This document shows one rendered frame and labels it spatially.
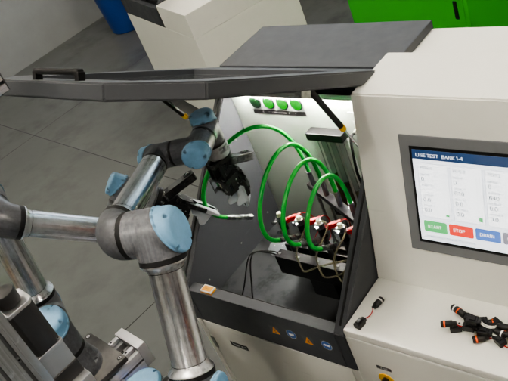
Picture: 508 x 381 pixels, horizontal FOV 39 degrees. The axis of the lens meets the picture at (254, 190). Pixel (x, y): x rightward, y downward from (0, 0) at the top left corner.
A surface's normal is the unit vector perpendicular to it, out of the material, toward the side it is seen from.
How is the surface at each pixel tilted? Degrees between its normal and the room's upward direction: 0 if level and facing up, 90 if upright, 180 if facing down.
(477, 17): 90
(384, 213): 76
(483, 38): 0
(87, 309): 0
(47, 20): 90
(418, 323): 0
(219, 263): 90
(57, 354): 90
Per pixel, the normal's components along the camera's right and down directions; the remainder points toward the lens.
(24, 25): 0.68, 0.20
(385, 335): -0.34, -0.77
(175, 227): 0.88, -0.29
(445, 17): -0.72, 0.59
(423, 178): -0.63, 0.43
